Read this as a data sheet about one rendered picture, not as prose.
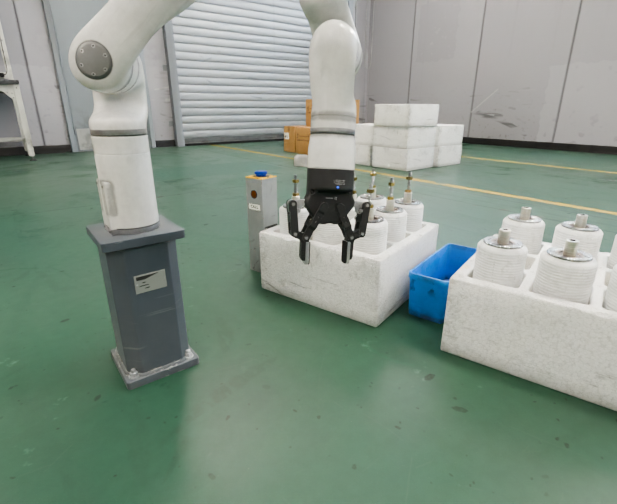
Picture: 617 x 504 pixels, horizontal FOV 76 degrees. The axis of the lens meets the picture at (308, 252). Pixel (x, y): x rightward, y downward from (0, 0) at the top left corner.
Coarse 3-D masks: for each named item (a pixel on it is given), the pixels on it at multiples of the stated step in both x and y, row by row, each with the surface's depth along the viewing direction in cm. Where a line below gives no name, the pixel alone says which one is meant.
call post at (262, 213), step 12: (252, 180) 122; (264, 180) 121; (276, 180) 125; (264, 192) 122; (276, 192) 126; (252, 204) 125; (264, 204) 123; (276, 204) 128; (252, 216) 127; (264, 216) 124; (276, 216) 129; (252, 228) 128; (264, 228) 125; (252, 240) 130; (252, 252) 131; (252, 264) 133
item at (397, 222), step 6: (384, 216) 105; (390, 216) 105; (396, 216) 105; (402, 216) 106; (390, 222) 105; (396, 222) 106; (402, 222) 106; (390, 228) 106; (396, 228) 106; (402, 228) 107; (390, 234) 107; (396, 234) 107; (402, 234) 108; (390, 240) 107; (396, 240) 107
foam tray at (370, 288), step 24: (264, 240) 114; (288, 240) 109; (408, 240) 107; (432, 240) 120; (264, 264) 117; (288, 264) 111; (312, 264) 106; (336, 264) 101; (360, 264) 96; (384, 264) 95; (408, 264) 108; (264, 288) 120; (288, 288) 114; (312, 288) 108; (336, 288) 103; (360, 288) 98; (384, 288) 98; (408, 288) 112; (336, 312) 105; (360, 312) 100; (384, 312) 101
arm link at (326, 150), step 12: (312, 144) 60; (324, 144) 59; (336, 144) 59; (348, 144) 60; (300, 156) 66; (312, 156) 60; (324, 156) 59; (336, 156) 59; (348, 156) 60; (324, 168) 60; (336, 168) 59; (348, 168) 60
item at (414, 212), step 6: (396, 204) 116; (420, 204) 116; (408, 210) 114; (414, 210) 114; (420, 210) 115; (408, 216) 115; (414, 216) 115; (420, 216) 116; (408, 222) 115; (414, 222) 115; (420, 222) 117; (408, 228) 116; (414, 228) 116; (420, 228) 118
